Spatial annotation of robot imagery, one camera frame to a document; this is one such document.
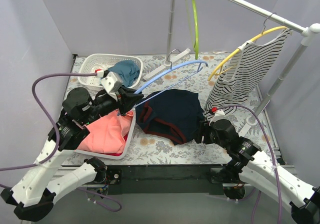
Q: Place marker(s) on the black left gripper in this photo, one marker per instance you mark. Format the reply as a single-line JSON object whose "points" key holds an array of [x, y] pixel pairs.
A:
{"points": [[124, 100]]}

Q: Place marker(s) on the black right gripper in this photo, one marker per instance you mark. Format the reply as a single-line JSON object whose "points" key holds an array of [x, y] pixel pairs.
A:
{"points": [[200, 133]]}

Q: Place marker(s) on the navy tank top red trim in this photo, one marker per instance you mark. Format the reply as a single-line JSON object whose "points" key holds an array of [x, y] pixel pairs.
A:
{"points": [[174, 114]]}

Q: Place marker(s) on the blue hanger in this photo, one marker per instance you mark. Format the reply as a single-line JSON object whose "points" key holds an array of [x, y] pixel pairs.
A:
{"points": [[172, 68]]}

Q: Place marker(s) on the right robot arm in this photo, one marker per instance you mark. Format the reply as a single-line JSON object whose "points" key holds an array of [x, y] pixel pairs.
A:
{"points": [[253, 166]]}

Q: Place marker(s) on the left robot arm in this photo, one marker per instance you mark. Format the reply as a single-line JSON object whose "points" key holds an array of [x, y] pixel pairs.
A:
{"points": [[36, 193]]}

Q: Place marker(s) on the yellow hanger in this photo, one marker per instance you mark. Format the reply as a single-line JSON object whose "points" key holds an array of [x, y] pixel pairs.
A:
{"points": [[219, 68]]}

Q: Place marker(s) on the green hanger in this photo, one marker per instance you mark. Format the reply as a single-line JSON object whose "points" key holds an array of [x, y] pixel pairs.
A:
{"points": [[193, 26]]}

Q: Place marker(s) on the striped tank top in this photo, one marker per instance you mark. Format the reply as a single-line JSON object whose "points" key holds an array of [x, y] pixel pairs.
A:
{"points": [[248, 67]]}

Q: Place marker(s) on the teal cloth in basket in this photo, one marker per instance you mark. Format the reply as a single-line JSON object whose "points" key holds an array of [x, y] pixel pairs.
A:
{"points": [[128, 70]]}

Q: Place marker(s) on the pink cloth in basket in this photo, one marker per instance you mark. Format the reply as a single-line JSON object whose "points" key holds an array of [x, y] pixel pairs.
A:
{"points": [[110, 133]]}

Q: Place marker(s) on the white cloth in basket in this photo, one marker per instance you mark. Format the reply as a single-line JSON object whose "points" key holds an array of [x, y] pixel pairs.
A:
{"points": [[100, 70]]}

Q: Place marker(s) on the white plastic basket rear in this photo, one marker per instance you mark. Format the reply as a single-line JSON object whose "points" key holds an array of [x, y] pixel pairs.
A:
{"points": [[109, 60]]}

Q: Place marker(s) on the white plastic basket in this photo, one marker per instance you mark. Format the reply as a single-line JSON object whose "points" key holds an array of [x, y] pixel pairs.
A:
{"points": [[109, 60], [125, 138]]}

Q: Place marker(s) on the white plastic basket front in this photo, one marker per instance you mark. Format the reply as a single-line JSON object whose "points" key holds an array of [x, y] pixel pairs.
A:
{"points": [[125, 138]]}

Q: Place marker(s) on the floral table mat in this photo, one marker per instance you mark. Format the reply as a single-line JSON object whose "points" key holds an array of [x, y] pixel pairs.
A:
{"points": [[145, 149]]}

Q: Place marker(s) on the white clothes rack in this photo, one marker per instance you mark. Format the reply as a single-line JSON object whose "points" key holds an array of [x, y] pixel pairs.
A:
{"points": [[308, 34]]}

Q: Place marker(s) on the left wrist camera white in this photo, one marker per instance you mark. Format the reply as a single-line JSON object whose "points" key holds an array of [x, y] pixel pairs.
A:
{"points": [[110, 81]]}

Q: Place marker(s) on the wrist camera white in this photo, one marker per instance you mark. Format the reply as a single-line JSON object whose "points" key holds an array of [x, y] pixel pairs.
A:
{"points": [[218, 114], [110, 81]]}

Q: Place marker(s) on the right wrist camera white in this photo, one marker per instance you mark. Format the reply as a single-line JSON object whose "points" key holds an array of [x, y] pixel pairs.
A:
{"points": [[218, 114]]}

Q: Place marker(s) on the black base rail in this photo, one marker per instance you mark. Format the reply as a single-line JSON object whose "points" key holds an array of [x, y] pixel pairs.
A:
{"points": [[159, 179]]}

